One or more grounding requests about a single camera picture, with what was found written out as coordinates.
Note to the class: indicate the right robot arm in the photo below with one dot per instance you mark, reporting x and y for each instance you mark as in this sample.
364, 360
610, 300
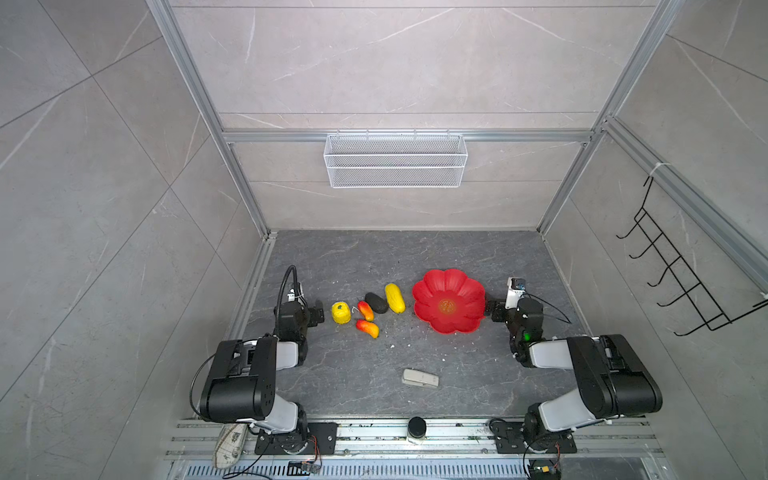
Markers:
611, 380

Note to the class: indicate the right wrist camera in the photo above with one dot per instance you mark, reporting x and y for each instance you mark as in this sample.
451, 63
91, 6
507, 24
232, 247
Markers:
516, 289

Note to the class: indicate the black fake avocado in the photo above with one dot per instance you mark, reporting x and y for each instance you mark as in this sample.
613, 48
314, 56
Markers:
378, 304

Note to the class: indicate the black round knob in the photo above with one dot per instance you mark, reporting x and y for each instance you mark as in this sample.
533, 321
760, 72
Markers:
416, 427

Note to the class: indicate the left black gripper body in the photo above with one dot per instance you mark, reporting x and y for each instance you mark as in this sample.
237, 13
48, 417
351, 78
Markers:
310, 320

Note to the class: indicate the aluminium rail track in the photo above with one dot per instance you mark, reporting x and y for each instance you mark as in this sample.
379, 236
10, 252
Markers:
445, 437

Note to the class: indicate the patterned slipper object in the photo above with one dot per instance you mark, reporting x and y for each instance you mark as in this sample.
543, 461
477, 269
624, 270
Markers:
229, 445

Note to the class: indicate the red flower-shaped fruit bowl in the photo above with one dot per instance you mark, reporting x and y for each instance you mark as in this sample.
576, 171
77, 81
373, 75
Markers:
449, 301

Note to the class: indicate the beige stapler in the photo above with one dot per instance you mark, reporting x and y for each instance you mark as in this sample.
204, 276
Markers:
418, 378

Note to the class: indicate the white wire mesh basket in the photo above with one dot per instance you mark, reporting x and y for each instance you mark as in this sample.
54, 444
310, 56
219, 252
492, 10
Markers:
358, 161

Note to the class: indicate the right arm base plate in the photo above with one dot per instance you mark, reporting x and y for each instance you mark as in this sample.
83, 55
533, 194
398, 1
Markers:
515, 437

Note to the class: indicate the black wire hook rack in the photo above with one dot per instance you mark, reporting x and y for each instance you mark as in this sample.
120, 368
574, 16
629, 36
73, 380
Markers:
680, 270

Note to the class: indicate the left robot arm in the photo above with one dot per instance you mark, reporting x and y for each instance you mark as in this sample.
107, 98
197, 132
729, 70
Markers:
240, 386

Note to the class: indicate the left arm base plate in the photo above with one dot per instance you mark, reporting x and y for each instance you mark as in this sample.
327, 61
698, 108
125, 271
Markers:
318, 437

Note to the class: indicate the yellow fake banana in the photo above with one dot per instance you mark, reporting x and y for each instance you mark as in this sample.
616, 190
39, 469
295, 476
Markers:
395, 298

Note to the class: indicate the red-yellow fake mango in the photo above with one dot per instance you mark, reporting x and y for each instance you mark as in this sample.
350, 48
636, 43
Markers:
369, 328
366, 311

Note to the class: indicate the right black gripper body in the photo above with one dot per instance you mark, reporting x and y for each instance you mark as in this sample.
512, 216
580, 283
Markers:
508, 316

